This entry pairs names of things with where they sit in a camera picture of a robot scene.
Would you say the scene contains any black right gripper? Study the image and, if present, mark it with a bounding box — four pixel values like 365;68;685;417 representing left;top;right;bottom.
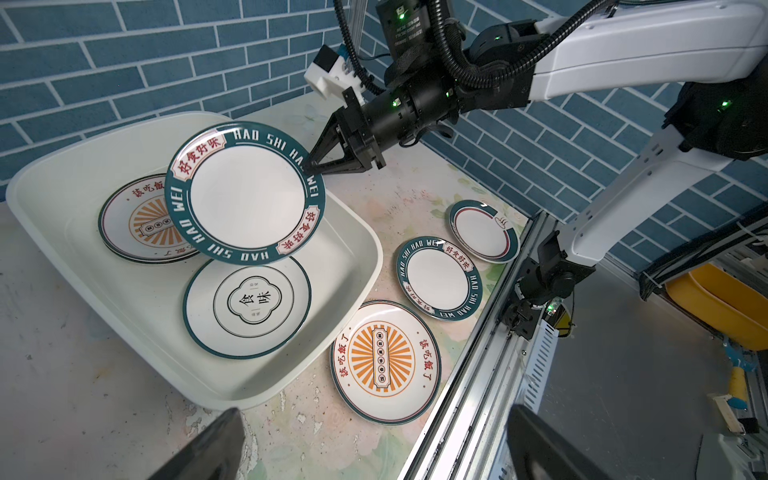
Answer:
303;68;462;175

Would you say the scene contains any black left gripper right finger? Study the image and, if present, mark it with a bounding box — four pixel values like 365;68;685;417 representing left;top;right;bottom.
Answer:
506;404;609;480

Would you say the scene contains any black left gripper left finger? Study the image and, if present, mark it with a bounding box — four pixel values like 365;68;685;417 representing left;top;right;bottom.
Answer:
150;408;245;480

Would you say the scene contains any green rim plate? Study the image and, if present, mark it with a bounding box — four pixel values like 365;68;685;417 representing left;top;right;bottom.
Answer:
448;199;520;264
395;236;483;322
165;121;326;266

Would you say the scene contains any white plate green flower outline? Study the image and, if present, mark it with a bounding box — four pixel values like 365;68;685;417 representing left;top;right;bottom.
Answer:
182;258;312;360

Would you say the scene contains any orange sunburst plate back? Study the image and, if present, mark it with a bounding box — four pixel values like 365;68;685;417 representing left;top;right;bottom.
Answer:
97;173;198;264

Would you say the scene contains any orange sunburst plate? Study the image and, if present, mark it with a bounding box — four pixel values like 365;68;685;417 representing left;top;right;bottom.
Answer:
329;300;442;425
97;173;198;264

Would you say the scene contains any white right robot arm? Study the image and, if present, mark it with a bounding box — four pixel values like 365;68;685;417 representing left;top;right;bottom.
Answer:
425;83;767;273

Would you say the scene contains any white plastic bin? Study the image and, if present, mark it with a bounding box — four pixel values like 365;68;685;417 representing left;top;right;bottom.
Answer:
4;111;384;412

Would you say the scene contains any orange sunburst plate front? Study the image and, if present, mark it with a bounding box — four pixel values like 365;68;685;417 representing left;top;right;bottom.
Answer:
329;300;442;425

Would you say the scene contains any yellow plastic tub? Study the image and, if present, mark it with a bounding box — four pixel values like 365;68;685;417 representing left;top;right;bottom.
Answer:
665;264;767;351

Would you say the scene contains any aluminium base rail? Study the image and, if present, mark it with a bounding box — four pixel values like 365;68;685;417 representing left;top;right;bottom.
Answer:
398;211;557;479

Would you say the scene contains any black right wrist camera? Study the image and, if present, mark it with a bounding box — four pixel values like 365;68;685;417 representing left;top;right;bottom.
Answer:
304;1;432;101

